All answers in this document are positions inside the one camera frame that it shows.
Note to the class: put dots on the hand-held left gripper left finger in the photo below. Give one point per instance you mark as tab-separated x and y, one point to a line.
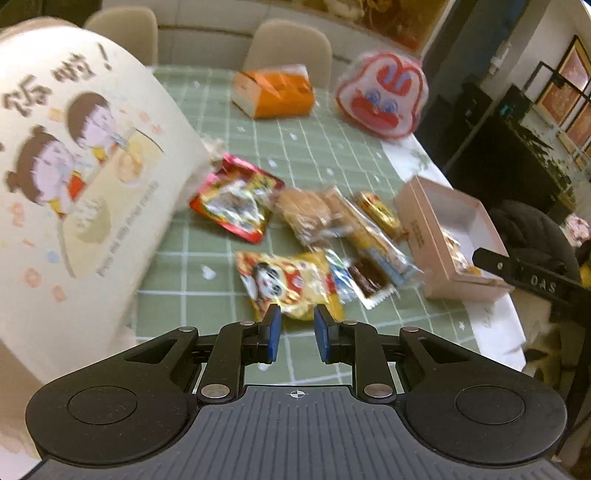
273	333

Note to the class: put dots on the dark jacket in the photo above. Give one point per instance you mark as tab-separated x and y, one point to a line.
526	235

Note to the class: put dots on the beige chair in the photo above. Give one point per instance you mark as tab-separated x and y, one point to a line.
124	32
288	48

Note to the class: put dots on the cream cartoon paper bag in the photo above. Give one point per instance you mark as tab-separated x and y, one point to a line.
92	194

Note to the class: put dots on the small colourful snack packet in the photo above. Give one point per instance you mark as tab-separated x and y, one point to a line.
341	277

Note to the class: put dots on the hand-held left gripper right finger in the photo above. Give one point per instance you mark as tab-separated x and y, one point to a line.
323	338

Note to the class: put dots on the red foil snack packet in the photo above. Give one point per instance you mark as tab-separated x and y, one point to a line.
235	198

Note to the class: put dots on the round bread packet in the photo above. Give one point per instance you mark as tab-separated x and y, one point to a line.
304	214

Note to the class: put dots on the black cabinet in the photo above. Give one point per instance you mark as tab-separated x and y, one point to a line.
498	138

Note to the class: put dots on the gold rice cracker packet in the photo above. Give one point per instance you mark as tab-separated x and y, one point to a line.
381	212

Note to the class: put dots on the orange tissue box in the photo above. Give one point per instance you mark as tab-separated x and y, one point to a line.
277	94

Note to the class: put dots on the black shelf with framed pictures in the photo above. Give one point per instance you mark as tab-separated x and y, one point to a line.
570	87

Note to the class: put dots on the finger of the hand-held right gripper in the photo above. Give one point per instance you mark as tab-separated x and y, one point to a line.
508	268

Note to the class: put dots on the pink cardboard box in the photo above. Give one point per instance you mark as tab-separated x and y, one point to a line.
427	240

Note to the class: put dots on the orange brown snack packet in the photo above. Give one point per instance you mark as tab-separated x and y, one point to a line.
455	256

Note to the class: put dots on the red white rabbit bag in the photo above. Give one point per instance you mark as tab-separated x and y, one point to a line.
381	97

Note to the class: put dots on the yellow panda snack packet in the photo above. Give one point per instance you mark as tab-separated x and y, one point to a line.
286	284

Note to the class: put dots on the long biscuit packet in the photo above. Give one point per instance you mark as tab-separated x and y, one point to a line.
374	249

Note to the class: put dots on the large wall picture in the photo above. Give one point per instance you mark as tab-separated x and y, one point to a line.
392	18

